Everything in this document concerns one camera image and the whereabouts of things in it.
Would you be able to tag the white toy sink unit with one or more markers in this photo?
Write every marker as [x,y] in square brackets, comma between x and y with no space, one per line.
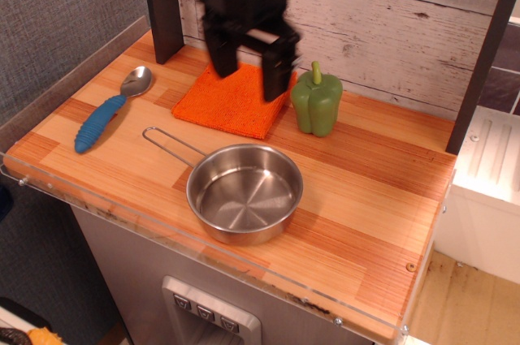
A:
[479,223]

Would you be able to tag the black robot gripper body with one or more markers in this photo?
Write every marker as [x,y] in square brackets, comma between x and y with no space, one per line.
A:
[243,16]

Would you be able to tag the green toy bell pepper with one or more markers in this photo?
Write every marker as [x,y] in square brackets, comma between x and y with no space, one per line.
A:
[316,100]

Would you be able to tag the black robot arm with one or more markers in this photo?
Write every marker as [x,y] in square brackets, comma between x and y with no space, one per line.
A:
[258,25]

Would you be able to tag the blue handled metal spoon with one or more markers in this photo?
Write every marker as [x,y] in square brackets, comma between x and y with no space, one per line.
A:
[137,82]

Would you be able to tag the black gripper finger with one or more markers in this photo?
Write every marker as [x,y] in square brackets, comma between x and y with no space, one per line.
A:
[222,46]
[277,66]

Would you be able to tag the dark vertical post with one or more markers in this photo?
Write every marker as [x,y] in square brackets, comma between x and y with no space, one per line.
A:
[166,27]
[491,43]

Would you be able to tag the orange cloth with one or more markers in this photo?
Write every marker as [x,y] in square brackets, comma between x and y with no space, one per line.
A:
[234,104]

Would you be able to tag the grey toy fridge cabinet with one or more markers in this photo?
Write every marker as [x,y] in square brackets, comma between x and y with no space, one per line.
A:
[134,267]

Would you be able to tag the silver dispenser button panel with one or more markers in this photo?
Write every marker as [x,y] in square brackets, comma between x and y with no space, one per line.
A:
[198,317]

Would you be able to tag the yellow object bottom left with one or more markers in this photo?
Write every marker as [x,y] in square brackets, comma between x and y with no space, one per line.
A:
[43,336]

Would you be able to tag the dark left vertical post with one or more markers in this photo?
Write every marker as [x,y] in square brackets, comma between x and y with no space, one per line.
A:
[166,27]

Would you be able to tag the dark right vertical post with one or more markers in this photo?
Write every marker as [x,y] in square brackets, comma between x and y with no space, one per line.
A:
[491,43]

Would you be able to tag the small stainless steel pot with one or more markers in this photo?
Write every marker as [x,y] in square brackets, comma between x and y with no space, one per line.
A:
[242,194]

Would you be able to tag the clear acrylic edge guard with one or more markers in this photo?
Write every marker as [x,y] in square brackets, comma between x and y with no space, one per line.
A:
[362,228]

